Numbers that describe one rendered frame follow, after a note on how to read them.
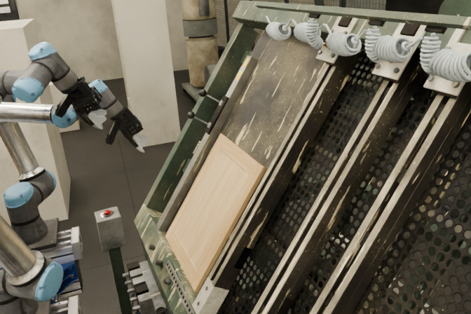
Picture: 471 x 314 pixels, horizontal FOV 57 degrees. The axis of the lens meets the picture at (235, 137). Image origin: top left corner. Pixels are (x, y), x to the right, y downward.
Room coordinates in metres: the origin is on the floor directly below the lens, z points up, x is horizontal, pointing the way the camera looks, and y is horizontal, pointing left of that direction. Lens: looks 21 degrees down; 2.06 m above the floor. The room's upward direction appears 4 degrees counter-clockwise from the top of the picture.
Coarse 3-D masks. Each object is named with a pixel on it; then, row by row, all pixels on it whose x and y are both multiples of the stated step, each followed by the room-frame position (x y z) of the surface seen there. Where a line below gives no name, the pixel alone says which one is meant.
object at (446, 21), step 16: (352, 16) 1.22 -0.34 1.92; (368, 16) 1.15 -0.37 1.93; (384, 16) 1.09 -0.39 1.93; (400, 16) 1.05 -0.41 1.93; (416, 16) 1.00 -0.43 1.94; (432, 16) 0.96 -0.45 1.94; (448, 16) 0.93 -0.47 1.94; (272, 32) 1.64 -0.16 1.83; (288, 32) 1.61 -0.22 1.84; (304, 32) 1.43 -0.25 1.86; (320, 32) 1.45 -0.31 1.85; (336, 32) 1.32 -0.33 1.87; (336, 48) 1.27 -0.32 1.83; (352, 48) 1.24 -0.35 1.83; (384, 48) 1.09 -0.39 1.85; (400, 48) 1.11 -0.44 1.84; (448, 64) 0.91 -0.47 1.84; (464, 64) 0.87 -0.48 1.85; (448, 80) 0.93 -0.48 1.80; (464, 80) 0.89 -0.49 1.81
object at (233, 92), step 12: (252, 60) 2.03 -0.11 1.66; (240, 84) 2.00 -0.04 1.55; (228, 96) 1.99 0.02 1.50; (228, 108) 1.97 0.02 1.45; (216, 132) 1.94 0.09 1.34; (204, 144) 1.92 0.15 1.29; (204, 156) 1.92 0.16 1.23; (192, 168) 1.89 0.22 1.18; (180, 180) 1.91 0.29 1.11; (192, 180) 1.89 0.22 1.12; (180, 192) 1.86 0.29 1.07; (168, 204) 1.88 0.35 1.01; (180, 204) 1.86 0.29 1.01; (168, 216) 1.83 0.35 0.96
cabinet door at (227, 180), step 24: (216, 144) 1.87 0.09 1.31; (216, 168) 1.76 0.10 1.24; (240, 168) 1.61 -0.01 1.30; (264, 168) 1.50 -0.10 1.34; (192, 192) 1.80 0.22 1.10; (216, 192) 1.65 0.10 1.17; (240, 192) 1.51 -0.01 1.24; (192, 216) 1.69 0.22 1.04; (216, 216) 1.55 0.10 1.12; (168, 240) 1.73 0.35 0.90; (192, 240) 1.58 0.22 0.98; (216, 240) 1.45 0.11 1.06; (192, 264) 1.48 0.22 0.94
